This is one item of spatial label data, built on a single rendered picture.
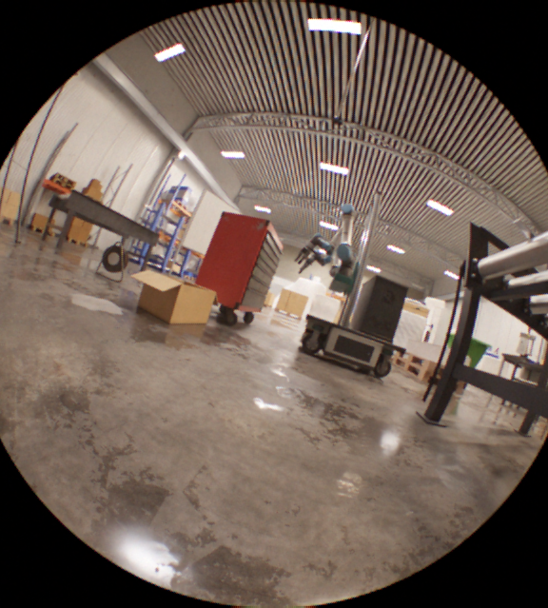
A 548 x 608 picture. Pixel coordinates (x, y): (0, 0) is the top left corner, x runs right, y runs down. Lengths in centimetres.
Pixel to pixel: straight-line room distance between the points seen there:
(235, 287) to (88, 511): 163
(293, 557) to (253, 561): 6
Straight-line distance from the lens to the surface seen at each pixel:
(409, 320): 465
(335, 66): 886
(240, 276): 171
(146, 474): 39
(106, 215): 407
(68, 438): 43
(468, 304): 129
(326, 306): 899
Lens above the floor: 31
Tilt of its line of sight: level
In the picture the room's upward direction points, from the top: 19 degrees clockwise
